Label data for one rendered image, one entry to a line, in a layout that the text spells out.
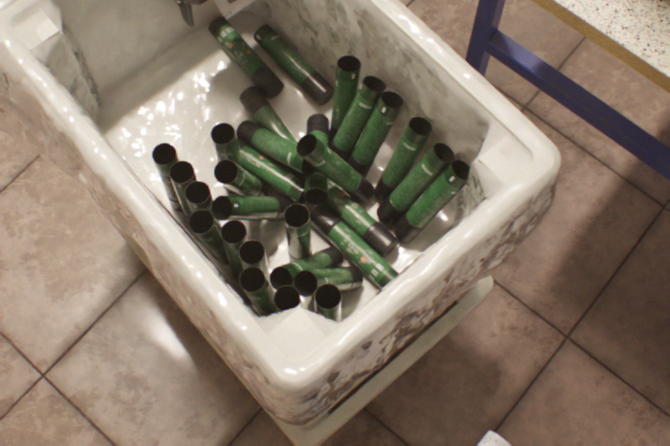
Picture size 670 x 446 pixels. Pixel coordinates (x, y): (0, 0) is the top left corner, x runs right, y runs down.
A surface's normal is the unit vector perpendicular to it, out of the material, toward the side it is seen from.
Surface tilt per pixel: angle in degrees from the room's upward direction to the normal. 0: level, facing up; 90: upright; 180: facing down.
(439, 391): 0
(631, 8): 0
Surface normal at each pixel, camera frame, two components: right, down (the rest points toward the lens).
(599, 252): -0.01, -0.43
